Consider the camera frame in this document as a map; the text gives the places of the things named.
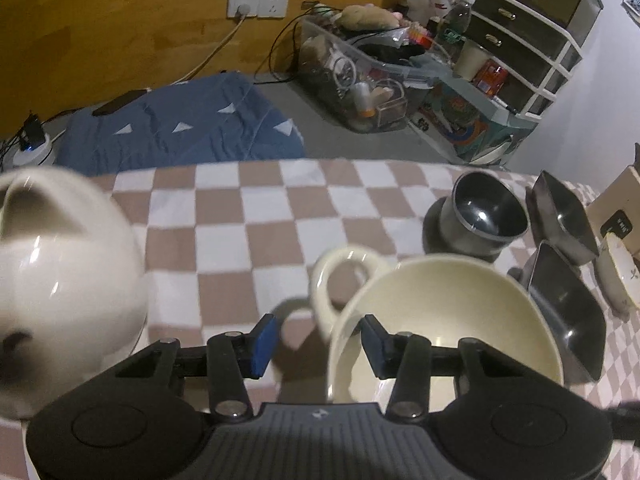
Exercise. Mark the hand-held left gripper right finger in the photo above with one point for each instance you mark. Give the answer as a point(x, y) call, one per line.
point(376, 350)

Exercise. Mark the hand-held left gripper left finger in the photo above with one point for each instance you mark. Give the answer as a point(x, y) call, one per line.
point(262, 347)

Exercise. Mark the round stainless steel bowl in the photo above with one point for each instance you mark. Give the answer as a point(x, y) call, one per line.
point(480, 205)

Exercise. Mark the square stainless steel tray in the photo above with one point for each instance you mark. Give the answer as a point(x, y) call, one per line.
point(565, 315)
point(565, 225)

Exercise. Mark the brown white checkered cloth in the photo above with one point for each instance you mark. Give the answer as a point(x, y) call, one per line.
point(250, 240)

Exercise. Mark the white cat-shaped ceramic jar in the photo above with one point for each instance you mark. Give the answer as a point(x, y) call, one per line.
point(60, 285)

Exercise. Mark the blue quilt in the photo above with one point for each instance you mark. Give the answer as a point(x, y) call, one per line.
point(200, 130)

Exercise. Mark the teal patterned box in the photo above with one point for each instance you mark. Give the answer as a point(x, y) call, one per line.
point(460, 125)

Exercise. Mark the white floral ceramic bowl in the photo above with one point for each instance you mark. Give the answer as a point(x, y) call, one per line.
point(620, 270)

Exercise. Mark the beige electric kettle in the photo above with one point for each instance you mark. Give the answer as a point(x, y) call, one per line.
point(610, 200)

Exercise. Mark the clear plastic storage box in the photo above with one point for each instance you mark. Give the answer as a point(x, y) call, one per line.
point(325, 75)

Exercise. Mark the black phone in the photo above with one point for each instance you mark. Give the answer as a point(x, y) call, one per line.
point(120, 102)

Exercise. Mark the white cup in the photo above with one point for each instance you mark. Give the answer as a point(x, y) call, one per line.
point(472, 60)

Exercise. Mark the black charger plug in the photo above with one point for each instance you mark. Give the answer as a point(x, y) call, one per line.
point(34, 132)

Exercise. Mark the beige plush toy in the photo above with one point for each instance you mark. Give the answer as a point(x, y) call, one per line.
point(367, 16)

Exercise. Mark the clear plastic water bottle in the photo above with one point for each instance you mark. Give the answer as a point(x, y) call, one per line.
point(459, 20)

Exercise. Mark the white wall power strip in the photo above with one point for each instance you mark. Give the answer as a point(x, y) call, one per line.
point(274, 4)

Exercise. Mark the white wall socket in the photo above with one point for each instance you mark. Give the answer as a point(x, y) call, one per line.
point(244, 2)

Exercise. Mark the white frame drawer cabinet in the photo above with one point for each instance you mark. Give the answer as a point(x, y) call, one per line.
point(520, 15)

